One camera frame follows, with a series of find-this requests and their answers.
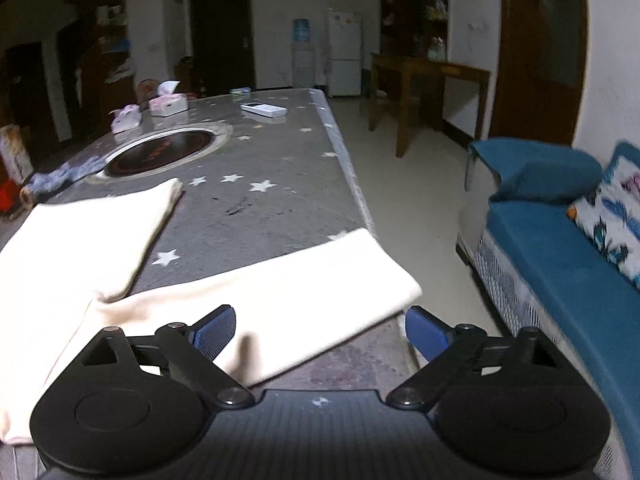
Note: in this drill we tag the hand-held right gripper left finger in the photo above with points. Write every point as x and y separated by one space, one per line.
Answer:
215 332

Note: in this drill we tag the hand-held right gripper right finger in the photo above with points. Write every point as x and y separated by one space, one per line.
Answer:
425 335

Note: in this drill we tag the cream fleece garment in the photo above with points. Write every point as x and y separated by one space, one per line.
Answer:
90 240

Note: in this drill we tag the grey star-print tablecloth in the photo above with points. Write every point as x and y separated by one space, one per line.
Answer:
280 200

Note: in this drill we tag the blue sofa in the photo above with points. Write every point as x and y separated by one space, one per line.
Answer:
550 240

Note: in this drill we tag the round black induction cooktop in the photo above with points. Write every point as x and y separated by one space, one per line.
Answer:
160 155

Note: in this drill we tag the blue-grey knitted glove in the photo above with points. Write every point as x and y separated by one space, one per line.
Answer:
82 167
45 182

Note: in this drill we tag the feather-print pillow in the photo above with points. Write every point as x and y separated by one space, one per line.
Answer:
610 215

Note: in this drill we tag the white remote control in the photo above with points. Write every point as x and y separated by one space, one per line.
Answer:
263 109

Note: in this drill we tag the white and pink tissue box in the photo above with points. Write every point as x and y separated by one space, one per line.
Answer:
125 119

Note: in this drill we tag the tissue box with raised tissue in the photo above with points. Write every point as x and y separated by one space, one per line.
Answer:
169 104

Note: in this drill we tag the wooden side desk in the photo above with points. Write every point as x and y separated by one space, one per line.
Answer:
430 95

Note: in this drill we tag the red plastic stool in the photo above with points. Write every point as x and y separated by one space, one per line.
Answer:
5 195

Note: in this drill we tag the printed paper sack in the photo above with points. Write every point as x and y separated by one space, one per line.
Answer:
15 152

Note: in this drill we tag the white water dispenser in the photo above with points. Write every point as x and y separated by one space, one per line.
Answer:
302 62

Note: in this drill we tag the green jar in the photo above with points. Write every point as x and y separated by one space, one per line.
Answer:
436 47

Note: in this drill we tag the dark wooden door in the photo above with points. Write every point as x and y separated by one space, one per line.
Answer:
220 40

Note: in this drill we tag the white refrigerator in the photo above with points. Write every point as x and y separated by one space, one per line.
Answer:
344 52

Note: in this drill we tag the wooden archway cabinet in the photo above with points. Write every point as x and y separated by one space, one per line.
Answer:
107 55

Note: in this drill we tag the brown door with glass pane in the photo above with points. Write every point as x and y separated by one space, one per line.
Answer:
542 50

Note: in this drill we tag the blue water bottle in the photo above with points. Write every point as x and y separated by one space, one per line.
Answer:
301 30

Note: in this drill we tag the dark wooden shelf cabinet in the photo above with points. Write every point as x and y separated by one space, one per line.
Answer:
415 10

